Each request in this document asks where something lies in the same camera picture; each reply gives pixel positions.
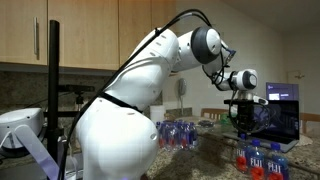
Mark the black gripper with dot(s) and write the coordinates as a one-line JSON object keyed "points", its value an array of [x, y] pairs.
{"points": [[245, 109]]}

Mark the Fiji water bottle blue cap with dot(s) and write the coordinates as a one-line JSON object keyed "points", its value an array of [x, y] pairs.
{"points": [[242, 156], [277, 165], [256, 160]]}

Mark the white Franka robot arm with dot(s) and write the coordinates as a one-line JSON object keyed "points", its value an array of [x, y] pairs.
{"points": [[133, 83]]}

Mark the green tissue box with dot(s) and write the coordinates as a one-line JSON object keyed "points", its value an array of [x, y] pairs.
{"points": [[225, 119]]}

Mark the wooden chair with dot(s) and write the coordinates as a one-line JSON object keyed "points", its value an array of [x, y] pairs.
{"points": [[213, 110], [311, 117]]}

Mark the black plastic tray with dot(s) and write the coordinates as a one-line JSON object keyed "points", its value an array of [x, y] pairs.
{"points": [[206, 124]]}

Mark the flat screen television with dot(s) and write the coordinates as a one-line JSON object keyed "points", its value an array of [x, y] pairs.
{"points": [[283, 90]]}

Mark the white woven placemat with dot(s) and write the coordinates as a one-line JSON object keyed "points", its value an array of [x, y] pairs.
{"points": [[305, 140]]}

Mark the white interior door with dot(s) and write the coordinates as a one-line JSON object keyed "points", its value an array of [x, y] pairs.
{"points": [[301, 96]]}

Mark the shrink-wrapped water bottle pack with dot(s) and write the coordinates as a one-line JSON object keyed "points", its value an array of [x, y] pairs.
{"points": [[175, 135]]}

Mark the white paper towel roll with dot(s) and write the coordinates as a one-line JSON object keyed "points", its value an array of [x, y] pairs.
{"points": [[157, 114]]}

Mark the wooden cabinet door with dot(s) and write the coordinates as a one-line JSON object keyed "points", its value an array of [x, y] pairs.
{"points": [[83, 33], [136, 23], [16, 30]]}

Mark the black vertical pole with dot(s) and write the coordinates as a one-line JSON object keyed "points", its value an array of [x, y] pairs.
{"points": [[53, 83]]}

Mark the white rounded device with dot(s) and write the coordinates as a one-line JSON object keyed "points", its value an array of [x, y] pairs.
{"points": [[20, 123]]}

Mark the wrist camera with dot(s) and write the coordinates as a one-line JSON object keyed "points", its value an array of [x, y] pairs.
{"points": [[260, 100]]}

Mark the wall phone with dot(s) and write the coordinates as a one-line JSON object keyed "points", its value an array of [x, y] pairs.
{"points": [[181, 87]]}

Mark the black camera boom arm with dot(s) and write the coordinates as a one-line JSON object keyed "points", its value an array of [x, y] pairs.
{"points": [[76, 88]]}

